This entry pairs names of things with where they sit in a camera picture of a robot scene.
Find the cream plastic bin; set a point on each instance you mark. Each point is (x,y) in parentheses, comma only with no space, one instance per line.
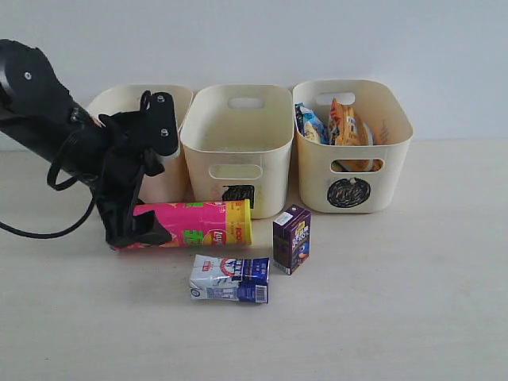
(352,179)
(237,141)
(167,105)

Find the left cream plastic bin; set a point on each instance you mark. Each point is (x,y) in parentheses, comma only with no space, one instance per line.
(167,105)

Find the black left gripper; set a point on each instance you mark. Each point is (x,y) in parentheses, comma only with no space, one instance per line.
(118,189)

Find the white blue milk carton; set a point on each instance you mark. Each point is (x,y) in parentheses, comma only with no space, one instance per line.
(233,279)

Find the pink Lays chips can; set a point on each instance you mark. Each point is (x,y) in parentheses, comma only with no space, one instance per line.
(201,223)

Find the middle cream plastic bin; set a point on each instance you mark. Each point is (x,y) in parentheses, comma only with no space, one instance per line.
(237,141)

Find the orange noodle packet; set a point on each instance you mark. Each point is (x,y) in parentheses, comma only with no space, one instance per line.
(346,128)

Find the purple juice carton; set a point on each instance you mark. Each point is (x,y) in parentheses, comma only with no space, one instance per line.
(291,238)

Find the right cream plastic bin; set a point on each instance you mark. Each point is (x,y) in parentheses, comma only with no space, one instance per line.
(352,179)

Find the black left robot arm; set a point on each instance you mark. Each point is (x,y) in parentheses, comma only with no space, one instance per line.
(110,154)

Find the blue noodle packet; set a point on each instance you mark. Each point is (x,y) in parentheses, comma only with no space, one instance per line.
(309,125)

